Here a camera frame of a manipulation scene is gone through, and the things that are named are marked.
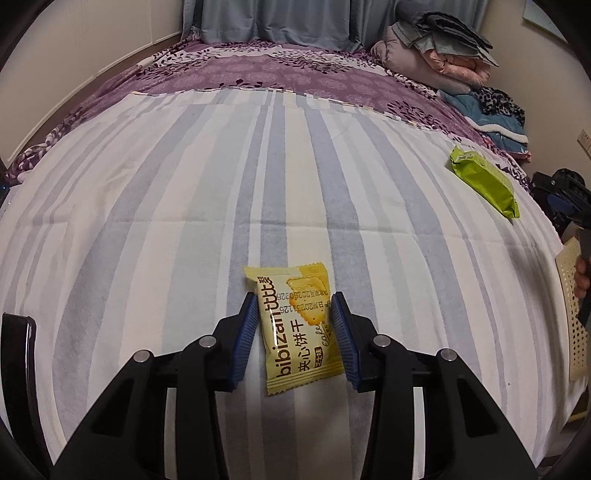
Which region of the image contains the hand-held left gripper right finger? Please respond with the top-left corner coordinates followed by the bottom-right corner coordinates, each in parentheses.
top-left (331, 291), bottom-right (539, 480)

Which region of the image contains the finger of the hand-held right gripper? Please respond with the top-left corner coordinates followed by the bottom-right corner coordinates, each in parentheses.
top-left (547, 189), bottom-right (591, 222)

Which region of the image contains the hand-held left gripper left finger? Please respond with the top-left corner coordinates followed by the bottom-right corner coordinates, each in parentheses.
top-left (51, 291), bottom-right (259, 480)

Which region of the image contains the yellow biscuit packet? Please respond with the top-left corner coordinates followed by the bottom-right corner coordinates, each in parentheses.
top-left (244, 261), bottom-right (346, 397)

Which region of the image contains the large green snack bag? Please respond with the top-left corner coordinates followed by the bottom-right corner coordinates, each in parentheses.
top-left (448, 145), bottom-right (521, 220)

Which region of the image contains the cream perforated plastic basket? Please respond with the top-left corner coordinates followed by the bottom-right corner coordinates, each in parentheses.
top-left (554, 237), bottom-right (591, 381)

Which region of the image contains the person's right hand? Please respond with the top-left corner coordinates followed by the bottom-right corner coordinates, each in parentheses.
top-left (574, 258), bottom-right (591, 301)

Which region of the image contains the black backpack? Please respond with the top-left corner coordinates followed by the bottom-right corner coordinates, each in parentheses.
top-left (530, 168), bottom-right (591, 195)

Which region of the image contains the leopard print cloth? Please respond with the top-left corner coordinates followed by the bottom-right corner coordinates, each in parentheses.
top-left (475, 87), bottom-right (527, 127)

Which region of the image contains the striped bed sheet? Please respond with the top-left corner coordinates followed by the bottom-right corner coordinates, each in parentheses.
top-left (0, 88), bottom-right (583, 480)

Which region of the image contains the blue fleece blanket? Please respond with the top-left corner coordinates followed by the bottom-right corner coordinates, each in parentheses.
top-left (438, 90), bottom-right (531, 160)

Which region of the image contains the pink floral quilt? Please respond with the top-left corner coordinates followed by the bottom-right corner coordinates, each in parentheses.
top-left (418, 48), bottom-right (492, 86)

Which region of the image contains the grey folded blanket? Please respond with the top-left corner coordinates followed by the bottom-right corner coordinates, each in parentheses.
top-left (397, 0), bottom-right (499, 68)

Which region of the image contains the mauve quilt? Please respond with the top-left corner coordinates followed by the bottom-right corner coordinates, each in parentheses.
top-left (370, 23), bottom-right (469, 95)

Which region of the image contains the black curved bar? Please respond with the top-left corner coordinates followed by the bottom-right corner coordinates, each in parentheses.
top-left (0, 313), bottom-right (51, 480)

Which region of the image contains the purple floral bed sheet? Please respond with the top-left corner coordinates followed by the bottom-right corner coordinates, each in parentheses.
top-left (0, 37), bottom-right (532, 185)

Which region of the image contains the blue curtain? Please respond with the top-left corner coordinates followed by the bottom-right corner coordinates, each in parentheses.
top-left (182, 0), bottom-right (402, 54)

